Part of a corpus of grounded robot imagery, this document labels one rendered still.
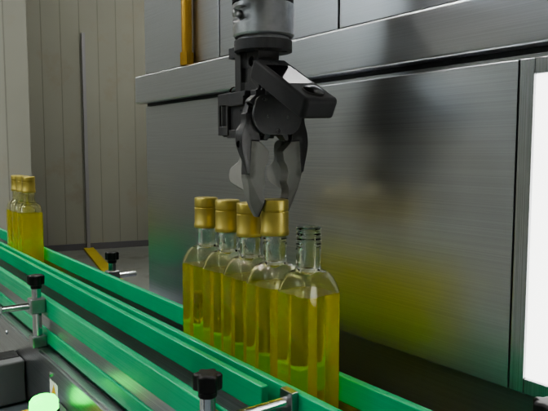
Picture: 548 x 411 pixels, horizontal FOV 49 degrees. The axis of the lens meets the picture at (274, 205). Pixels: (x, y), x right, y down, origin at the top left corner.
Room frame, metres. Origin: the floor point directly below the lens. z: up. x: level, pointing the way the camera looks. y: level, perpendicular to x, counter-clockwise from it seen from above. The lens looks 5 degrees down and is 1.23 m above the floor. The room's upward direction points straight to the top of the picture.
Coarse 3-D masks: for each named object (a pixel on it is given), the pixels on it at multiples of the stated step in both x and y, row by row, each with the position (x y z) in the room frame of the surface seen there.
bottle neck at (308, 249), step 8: (296, 232) 0.70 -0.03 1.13; (304, 232) 0.68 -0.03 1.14; (312, 232) 0.68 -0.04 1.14; (296, 240) 0.69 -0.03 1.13; (304, 240) 0.68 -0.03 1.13; (312, 240) 0.68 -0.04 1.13; (320, 240) 0.69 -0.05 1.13; (296, 248) 0.69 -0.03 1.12; (304, 248) 0.68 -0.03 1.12; (312, 248) 0.68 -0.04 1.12; (320, 248) 0.69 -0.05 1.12; (296, 256) 0.70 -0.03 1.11; (304, 256) 0.68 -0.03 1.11; (312, 256) 0.68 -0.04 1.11; (296, 264) 0.70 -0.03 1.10; (304, 264) 0.68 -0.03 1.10; (312, 264) 0.68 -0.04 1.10
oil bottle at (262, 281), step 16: (256, 272) 0.73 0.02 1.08; (272, 272) 0.71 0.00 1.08; (256, 288) 0.72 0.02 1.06; (272, 288) 0.71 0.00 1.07; (256, 304) 0.72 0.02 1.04; (272, 304) 0.71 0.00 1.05; (256, 320) 0.72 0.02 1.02; (272, 320) 0.71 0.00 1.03; (256, 336) 0.72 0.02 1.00; (272, 336) 0.71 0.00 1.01; (256, 352) 0.72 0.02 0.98; (272, 352) 0.71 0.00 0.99; (272, 368) 0.71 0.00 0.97
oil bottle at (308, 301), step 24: (288, 288) 0.68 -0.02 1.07; (312, 288) 0.67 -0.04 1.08; (336, 288) 0.69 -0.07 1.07; (288, 312) 0.68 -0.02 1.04; (312, 312) 0.66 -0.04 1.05; (336, 312) 0.69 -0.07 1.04; (288, 336) 0.68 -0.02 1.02; (312, 336) 0.66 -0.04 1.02; (336, 336) 0.69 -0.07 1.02; (288, 360) 0.68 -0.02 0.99; (312, 360) 0.66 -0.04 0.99; (336, 360) 0.69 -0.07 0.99; (312, 384) 0.67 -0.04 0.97; (336, 384) 0.69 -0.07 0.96
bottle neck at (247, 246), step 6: (240, 240) 0.78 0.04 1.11; (246, 240) 0.77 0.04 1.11; (252, 240) 0.77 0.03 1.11; (258, 240) 0.78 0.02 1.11; (240, 246) 0.78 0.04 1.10; (246, 246) 0.78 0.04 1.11; (252, 246) 0.78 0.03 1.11; (258, 246) 0.78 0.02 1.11; (240, 252) 0.78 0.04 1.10; (246, 252) 0.78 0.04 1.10; (252, 252) 0.78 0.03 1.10; (258, 252) 0.78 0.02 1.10
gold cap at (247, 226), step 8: (240, 208) 0.78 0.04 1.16; (248, 208) 0.77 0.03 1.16; (240, 216) 0.78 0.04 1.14; (248, 216) 0.77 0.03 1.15; (240, 224) 0.78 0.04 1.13; (248, 224) 0.77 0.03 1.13; (256, 224) 0.78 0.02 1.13; (240, 232) 0.78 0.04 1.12; (248, 232) 0.77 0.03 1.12; (256, 232) 0.77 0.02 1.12
